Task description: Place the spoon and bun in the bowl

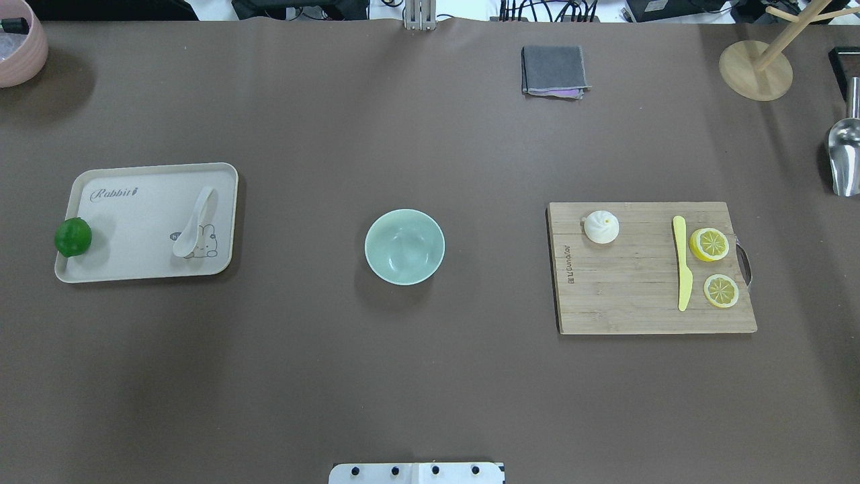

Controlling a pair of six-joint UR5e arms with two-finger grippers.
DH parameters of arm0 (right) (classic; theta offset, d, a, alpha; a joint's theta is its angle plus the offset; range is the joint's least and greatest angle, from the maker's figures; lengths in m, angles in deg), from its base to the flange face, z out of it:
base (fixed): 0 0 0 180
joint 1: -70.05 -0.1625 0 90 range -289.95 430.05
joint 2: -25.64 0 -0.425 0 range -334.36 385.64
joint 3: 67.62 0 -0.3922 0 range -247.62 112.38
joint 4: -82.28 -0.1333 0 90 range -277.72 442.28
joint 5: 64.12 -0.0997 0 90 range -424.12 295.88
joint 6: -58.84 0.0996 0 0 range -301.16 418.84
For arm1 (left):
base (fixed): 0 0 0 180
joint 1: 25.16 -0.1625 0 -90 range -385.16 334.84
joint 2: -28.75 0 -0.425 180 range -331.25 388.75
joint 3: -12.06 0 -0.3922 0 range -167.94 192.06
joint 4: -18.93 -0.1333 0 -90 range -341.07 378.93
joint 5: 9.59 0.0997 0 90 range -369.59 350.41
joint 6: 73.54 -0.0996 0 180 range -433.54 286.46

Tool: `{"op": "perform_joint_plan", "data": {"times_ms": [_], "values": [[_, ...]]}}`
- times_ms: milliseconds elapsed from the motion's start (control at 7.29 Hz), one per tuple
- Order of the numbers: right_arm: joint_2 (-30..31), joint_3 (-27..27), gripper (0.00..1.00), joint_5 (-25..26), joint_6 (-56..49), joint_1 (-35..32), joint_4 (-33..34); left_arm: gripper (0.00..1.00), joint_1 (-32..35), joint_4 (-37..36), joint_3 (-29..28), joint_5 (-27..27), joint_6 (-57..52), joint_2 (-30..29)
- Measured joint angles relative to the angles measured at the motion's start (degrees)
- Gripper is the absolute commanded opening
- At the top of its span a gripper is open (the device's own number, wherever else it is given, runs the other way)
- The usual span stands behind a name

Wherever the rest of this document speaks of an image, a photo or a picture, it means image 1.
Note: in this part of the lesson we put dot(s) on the white steamed bun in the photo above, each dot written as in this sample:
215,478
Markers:
601,227

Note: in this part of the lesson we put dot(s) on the white ceramic spoon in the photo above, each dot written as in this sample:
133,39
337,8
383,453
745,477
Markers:
185,245

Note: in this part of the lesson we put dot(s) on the light green ceramic bowl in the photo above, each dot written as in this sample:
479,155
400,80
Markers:
404,247

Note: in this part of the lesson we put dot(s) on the pink bowl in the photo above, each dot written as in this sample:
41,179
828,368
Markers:
23,55

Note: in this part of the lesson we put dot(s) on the bamboo cutting board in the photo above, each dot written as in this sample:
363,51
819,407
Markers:
630,286

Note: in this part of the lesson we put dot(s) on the folded grey cloth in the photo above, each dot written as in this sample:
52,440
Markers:
557,71

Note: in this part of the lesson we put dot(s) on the yellow plastic knife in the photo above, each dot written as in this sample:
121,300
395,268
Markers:
684,272

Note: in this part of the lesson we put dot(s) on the beige rabbit tray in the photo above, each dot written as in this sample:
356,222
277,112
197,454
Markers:
137,213

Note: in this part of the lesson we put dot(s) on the upper lemon half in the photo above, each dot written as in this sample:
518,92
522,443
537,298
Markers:
709,244

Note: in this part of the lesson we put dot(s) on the lower lemon slice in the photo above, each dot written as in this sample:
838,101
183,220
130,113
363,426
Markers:
721,291

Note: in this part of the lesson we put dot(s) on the green lime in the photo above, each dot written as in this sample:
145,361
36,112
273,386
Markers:
73,237

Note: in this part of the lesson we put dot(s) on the wooden mug tree stand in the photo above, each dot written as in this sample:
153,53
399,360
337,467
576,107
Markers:
760,71

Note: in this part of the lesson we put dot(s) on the metal scoop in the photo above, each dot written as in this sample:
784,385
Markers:
843,146

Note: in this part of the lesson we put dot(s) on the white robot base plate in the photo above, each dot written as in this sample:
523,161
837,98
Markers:
418,472

